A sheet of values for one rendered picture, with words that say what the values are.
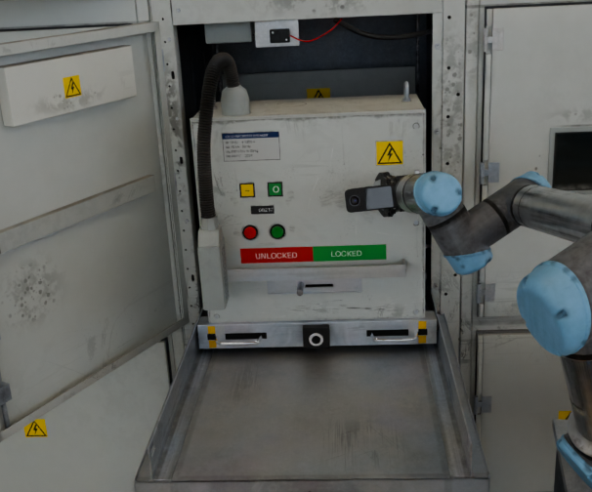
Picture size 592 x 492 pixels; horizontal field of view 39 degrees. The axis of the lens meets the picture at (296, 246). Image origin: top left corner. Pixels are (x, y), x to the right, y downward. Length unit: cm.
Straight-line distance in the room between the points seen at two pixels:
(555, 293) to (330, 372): 83
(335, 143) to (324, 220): 17
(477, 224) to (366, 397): 46
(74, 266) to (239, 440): 53
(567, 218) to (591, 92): 70
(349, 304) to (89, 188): 62
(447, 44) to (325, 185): 43
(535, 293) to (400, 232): 74
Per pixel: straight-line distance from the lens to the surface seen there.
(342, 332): 188
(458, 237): 146
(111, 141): 187
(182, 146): 198
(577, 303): 110
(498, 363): 215
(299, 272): 179
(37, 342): 179
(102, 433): 232
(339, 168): 176
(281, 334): 188
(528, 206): 143
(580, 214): 130
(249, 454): 157
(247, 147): 176
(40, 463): 242
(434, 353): 189
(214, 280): 174
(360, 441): 159
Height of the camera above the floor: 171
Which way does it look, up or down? 19 degrees down
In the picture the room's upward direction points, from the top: 3 degrees counter-clockwise
